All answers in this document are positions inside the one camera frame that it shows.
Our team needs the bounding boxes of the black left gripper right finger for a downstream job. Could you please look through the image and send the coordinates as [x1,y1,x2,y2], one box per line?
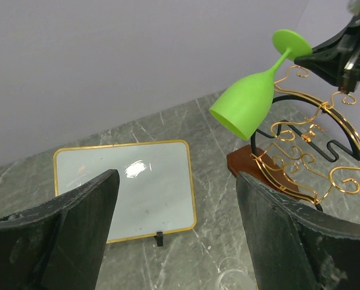
[236,172,360,289]

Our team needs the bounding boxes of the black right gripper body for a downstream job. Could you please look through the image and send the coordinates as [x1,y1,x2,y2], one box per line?
[338,1,360,92]

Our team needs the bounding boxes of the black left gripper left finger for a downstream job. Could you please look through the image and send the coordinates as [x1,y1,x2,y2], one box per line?
[0,169,120,289]

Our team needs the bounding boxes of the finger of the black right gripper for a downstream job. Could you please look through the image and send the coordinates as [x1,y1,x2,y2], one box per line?
[313,25,354,54]
[294,57,346,88]

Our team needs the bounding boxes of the green plastic wine glass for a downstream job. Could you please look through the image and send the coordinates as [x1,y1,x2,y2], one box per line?
[209,29,312,140]

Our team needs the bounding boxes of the clear wine glass front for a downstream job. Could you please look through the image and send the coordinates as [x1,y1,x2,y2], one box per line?
[214,257,256,290]

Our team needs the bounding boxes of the gold framed whiteboard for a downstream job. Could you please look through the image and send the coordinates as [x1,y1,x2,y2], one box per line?
[53,140,197,246]

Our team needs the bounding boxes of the gold wire wine glass rack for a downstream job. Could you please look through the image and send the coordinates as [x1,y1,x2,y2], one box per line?
[227,65,360,210]

